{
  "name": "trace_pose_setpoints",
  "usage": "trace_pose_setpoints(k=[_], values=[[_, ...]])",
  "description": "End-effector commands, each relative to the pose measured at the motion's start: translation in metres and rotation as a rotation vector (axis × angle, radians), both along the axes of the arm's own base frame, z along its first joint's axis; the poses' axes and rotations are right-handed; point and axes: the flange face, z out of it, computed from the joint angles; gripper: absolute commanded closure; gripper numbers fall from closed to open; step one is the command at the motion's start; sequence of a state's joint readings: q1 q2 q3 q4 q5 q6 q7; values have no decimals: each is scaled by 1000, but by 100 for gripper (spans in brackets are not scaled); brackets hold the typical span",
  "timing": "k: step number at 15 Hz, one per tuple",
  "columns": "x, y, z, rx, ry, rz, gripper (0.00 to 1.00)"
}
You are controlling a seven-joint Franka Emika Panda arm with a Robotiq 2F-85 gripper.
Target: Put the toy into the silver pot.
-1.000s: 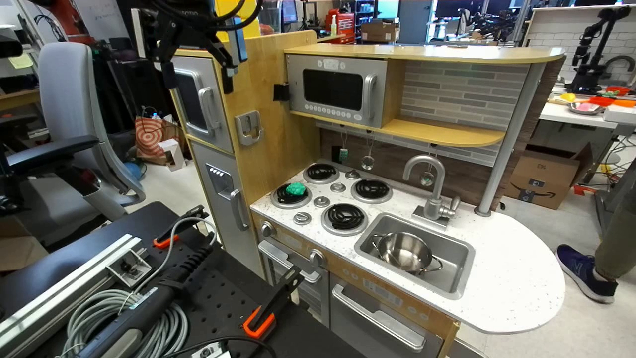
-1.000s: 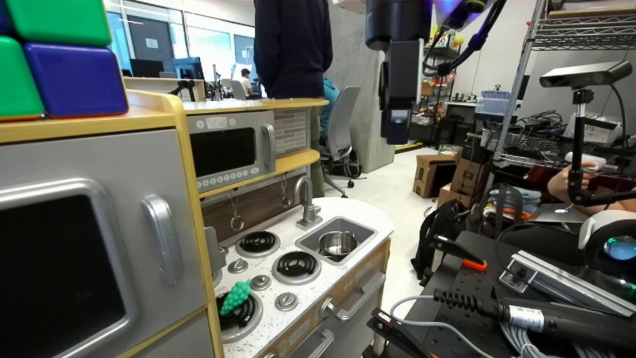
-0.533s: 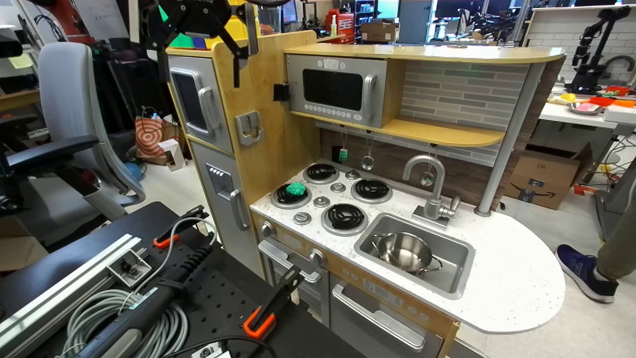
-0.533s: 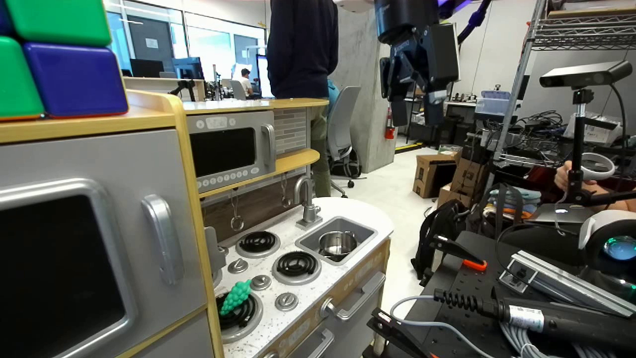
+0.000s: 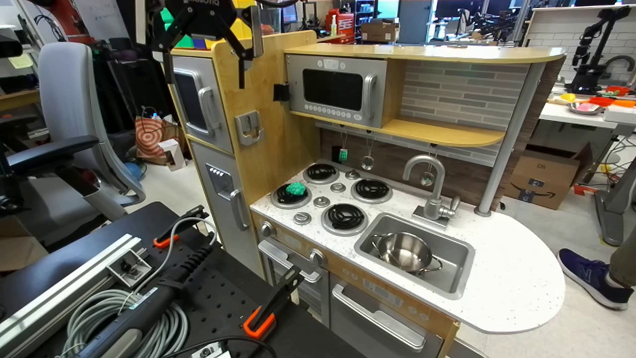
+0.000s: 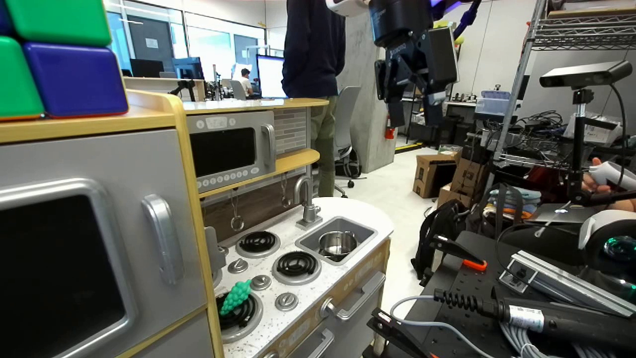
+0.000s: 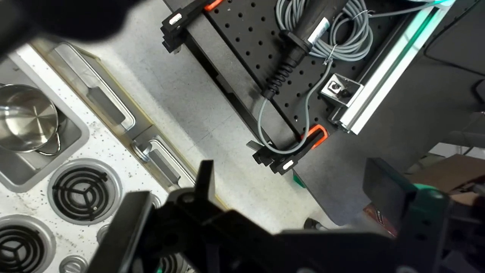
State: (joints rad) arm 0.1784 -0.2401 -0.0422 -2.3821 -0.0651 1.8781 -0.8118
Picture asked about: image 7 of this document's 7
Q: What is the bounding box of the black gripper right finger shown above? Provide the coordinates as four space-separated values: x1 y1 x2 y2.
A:
362 156 451 273

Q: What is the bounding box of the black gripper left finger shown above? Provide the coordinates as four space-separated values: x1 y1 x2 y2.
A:
86 159 284 273

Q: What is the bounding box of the grey toy sink basin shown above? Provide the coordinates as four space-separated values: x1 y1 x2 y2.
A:
0 53 92 194

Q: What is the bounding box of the toy stove top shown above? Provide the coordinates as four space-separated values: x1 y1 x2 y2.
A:
0 36 224 273

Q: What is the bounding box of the grey toy cabinet door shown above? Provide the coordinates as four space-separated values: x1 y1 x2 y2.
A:
48 41 139 133

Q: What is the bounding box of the silver metal pot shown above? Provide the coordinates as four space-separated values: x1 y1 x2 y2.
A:
0 82 63 154

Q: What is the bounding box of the brown cardboard box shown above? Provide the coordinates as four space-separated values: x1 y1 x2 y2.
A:
406 153 485 206

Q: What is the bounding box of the black coil stove burner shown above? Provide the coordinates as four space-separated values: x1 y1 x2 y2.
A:
0 214 57 273
46 157 122 224

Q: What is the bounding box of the black table mat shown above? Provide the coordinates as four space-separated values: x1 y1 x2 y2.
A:
291 0 485 226

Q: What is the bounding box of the grey stove dial knob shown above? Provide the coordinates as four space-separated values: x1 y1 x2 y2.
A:
57 253 90 273

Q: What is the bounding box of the black perforated breadboard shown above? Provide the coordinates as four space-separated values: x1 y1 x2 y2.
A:
181 0 360 150

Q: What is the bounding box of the metal corner bracket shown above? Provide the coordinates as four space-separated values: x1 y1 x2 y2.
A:
321 71 366 106

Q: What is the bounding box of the aluminium extrusion rail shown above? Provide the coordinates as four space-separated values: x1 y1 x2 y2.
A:
336 0 457 136

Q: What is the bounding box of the grey coiled cable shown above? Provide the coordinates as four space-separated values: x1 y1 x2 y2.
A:
256 0 430 153

